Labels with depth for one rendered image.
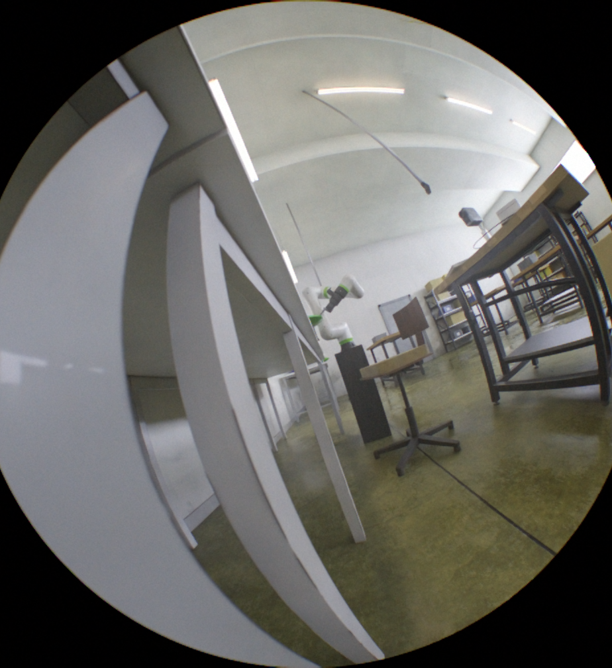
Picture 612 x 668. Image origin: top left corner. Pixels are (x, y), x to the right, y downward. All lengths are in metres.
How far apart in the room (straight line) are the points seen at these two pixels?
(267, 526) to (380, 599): 0.60
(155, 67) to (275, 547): 0.39
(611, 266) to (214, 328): 1.28
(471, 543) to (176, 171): 0.99
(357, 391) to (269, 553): 1.64
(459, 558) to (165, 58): 1.00
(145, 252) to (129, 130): 0.23
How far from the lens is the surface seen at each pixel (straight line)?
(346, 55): 4.02
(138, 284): 0.42
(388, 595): 0.74
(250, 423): 0.16
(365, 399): 1.77
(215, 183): 0.28
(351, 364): 1.75
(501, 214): 1.29
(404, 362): 1.15
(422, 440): 1.38
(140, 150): 0.16
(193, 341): 0.16
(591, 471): 0.98
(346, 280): 1.60
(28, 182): 0.33
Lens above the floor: 0.64
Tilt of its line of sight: 13 degrees up
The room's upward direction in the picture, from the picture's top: 19 degrees counter-clockwise
